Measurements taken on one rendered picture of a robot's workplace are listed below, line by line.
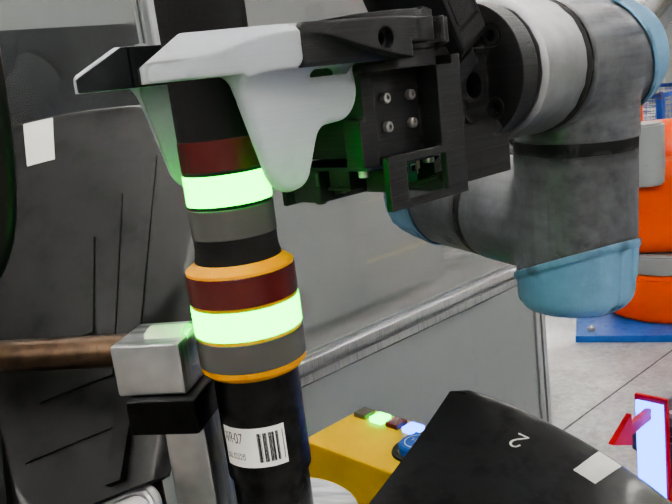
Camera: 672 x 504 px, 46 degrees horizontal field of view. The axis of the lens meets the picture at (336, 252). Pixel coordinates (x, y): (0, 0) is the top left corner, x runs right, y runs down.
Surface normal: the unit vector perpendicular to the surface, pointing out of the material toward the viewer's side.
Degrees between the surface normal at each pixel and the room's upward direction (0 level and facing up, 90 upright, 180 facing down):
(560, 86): 105
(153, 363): 90
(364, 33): 90
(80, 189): 46
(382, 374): 90
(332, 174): 89
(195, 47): 42
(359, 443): 0
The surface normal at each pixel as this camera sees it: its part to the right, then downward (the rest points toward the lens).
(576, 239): -0.24, 0.25
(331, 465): -0.72, 0.24
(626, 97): 0.54, 0.16
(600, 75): 0.70, 0.29
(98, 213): -0.11, -0.51
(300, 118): 0.77, 0.05
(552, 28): 0.55, -0.39
